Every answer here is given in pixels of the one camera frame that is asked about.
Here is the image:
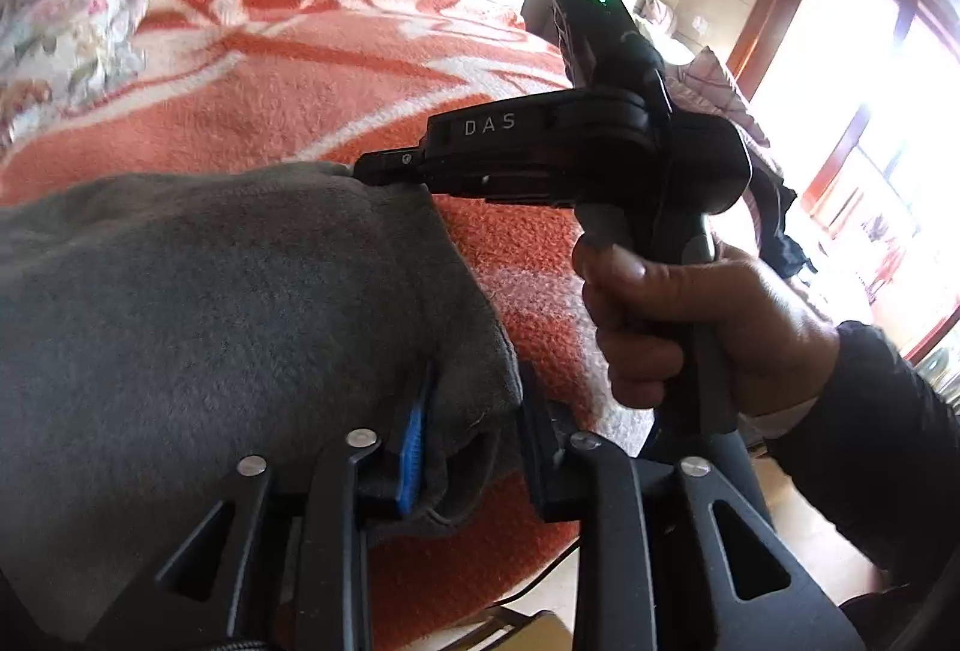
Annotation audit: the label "dark cloth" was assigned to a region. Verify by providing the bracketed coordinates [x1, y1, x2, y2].
[748, 169, 817, 283]

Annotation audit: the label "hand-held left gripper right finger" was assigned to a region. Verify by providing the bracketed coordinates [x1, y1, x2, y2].
[516, 361, 865, 651]

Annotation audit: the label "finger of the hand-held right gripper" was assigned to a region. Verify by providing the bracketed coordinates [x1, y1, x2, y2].
[351, 148, 451, 196]

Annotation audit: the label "person's right forearm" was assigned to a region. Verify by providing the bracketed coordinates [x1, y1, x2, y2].
[742, 319, 960, 596]

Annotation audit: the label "floral quilt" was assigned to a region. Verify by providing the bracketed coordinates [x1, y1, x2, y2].
[0, 0, 163, 151]

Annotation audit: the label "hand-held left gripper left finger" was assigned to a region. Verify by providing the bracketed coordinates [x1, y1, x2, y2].
[112, 362, 442, 651]

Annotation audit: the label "grey fleece pants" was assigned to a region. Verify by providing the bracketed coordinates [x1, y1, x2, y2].
[0, 160, 526, 644]

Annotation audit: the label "orange and white blanket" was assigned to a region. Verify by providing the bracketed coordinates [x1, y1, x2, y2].
[0, 0, 661, 651]

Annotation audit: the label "person's right hand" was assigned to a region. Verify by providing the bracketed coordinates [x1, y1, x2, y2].
[572, 240, 842, 431]

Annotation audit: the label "tan wooden board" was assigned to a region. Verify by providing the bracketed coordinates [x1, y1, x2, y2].
[480, 607, 578, 651]

